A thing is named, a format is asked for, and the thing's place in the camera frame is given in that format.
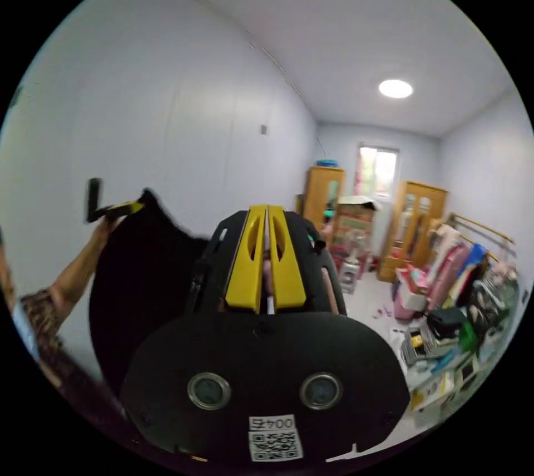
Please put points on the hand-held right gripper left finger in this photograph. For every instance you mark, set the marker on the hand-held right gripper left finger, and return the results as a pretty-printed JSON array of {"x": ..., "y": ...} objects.
[{"x": 244, "y": 271}]

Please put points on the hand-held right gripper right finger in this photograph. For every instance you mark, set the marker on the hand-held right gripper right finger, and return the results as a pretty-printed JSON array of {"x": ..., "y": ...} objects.
[{"x": 290, "y": 275}]

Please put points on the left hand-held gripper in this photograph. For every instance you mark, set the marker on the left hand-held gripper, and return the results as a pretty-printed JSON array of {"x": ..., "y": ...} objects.
[{"x": 99, "y": 214}]

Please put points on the black pants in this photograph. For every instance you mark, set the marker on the black pants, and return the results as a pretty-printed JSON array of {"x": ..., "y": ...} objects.
[{"x": 137, "y": 275}]

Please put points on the person's left forearm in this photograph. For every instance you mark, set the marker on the person's left forearm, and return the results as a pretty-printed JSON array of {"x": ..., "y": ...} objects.
[{"x": 73, "y": 275}]

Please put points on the person's left hand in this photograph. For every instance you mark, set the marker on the person's left hand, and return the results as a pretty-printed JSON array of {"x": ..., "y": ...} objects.
[{"x": 109, "y": 227}]

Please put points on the grey plastic stool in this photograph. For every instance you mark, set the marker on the grey plastic stool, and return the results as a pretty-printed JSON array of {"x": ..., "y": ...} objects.
[{"x": 349, "y": 275}]

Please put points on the printed carton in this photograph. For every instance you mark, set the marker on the printed carton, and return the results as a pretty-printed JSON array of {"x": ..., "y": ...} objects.
[{"x": 354, "y": 221}]

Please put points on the wooden wardrobe with oval mirror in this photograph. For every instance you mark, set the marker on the wooden wardrobe with oval mirror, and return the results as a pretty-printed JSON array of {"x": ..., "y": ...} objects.
[{"x": 319, "y": 196}]

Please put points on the wooden wardrobe with two doors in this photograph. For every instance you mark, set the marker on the wooden wardrobe with two doors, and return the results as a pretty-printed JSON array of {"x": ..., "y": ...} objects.
[{"x": 411, "y": 229}]

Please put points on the window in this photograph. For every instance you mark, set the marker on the window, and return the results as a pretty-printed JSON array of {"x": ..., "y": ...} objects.
[{"x": 381, "y": 169}]

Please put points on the person's body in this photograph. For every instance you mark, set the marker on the person's body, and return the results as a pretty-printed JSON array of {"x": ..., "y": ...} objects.
[{"x": 46, "y": 334}]

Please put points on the clothes rack with garments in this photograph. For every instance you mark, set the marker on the clothes rack with garments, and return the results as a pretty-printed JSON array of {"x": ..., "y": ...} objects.
[{"x": 463, "y": 263}]

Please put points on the round ceiling lamp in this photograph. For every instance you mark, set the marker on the round ceiling lamp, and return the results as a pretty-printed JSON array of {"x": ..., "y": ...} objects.
[{"x": 395, "y": 88}]

